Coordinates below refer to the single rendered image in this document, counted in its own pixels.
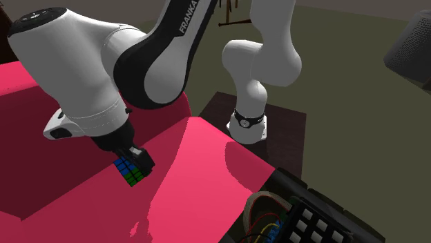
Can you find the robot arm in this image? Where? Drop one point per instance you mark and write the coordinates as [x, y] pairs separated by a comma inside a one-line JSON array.
[[74, 67]]

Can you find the brown wooden stand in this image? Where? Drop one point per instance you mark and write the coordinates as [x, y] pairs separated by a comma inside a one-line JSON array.
[[232, 21]]

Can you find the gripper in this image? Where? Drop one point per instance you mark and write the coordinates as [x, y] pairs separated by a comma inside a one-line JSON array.
[[112, 139]]

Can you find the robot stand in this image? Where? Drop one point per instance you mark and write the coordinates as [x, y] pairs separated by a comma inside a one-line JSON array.
[[286, 134]]

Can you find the multicoloured puzzle cube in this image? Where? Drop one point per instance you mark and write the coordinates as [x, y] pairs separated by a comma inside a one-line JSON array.
[[129, 171]]

